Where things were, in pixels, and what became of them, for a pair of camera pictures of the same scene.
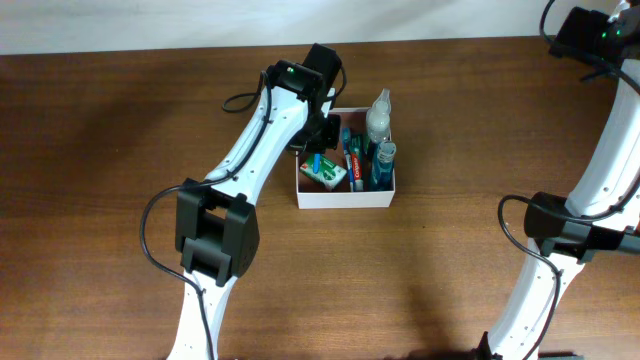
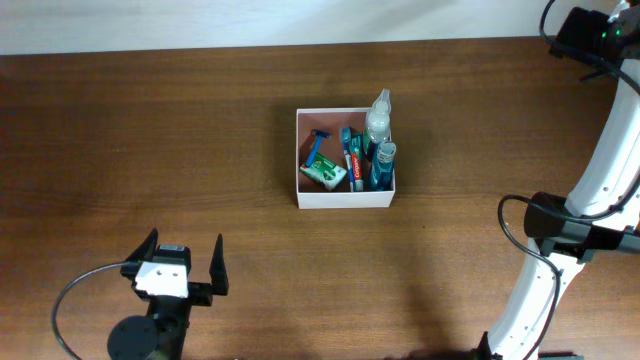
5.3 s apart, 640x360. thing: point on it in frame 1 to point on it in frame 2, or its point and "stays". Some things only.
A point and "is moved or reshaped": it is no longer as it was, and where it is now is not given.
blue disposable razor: [316, 163] is moved or reshaped
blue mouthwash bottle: [382, 170] stays
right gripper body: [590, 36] stays
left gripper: [331, 139] to [202, 292]
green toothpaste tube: [357, 161] stays
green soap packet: [329, 174] stays
